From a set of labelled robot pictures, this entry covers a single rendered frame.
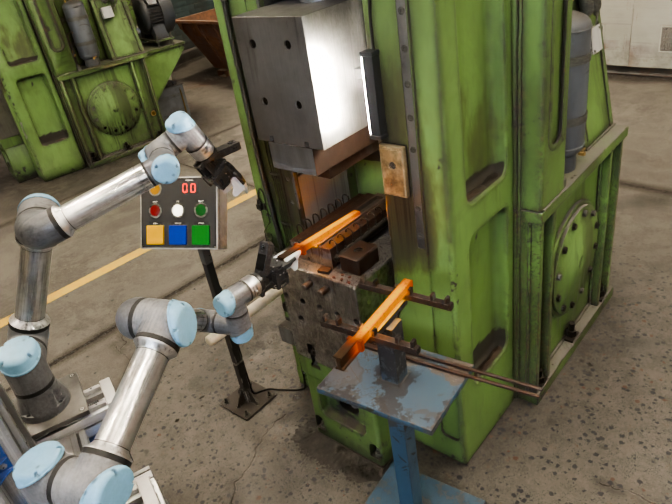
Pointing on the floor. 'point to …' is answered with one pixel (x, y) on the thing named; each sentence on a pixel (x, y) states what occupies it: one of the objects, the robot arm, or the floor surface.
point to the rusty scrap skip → (206, 37)
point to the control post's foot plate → (236, 403)
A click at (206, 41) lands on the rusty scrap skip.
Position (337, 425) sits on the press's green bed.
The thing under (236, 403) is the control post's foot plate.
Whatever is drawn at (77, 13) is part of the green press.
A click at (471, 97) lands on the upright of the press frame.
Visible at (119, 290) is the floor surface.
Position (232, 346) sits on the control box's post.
